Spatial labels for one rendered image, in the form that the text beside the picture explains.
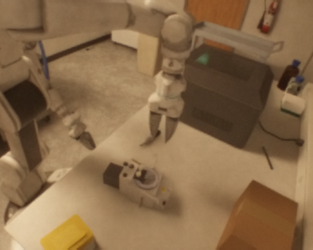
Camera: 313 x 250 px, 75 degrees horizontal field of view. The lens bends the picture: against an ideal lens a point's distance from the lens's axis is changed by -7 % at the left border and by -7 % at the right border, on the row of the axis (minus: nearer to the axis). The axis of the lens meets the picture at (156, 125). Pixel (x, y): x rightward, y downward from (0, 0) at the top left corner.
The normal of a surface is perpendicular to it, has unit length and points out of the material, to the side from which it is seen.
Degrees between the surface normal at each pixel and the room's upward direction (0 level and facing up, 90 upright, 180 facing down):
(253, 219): 0
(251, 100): 57
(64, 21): 94
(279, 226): 0
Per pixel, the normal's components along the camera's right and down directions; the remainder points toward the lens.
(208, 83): -0.37, 0.04
